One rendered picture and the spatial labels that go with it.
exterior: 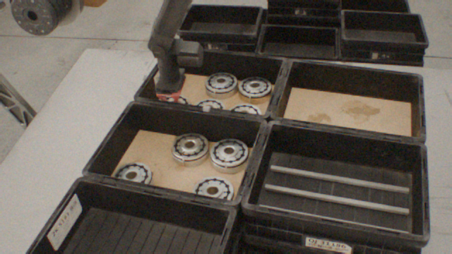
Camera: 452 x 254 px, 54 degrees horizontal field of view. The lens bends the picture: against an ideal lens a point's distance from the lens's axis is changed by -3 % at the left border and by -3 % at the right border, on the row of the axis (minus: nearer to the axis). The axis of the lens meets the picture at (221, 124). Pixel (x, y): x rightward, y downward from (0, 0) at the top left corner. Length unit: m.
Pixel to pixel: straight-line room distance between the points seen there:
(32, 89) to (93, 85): 1.44
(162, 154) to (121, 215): 0.22
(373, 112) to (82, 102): 1.03
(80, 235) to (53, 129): 0.61
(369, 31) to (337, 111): 1.16
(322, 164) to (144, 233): 0.49
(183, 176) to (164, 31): 0.38
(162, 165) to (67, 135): 0.49
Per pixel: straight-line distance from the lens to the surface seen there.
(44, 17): 1.43
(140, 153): 1.30
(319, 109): 1.41
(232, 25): 2.53
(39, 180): 1.52
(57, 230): 1.10
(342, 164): 1.25
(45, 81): 3.29
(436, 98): 1.76
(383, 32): 2.53
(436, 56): 3.36
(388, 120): 1.41
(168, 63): 1.27
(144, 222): 1.14
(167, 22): 1.13
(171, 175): 1.23
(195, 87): 1.51
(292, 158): 1.25
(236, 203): 1.02
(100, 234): 1.15
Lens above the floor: 1.72
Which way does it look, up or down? 41 degrees down
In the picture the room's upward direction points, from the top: 5 degrees counter-clockwise
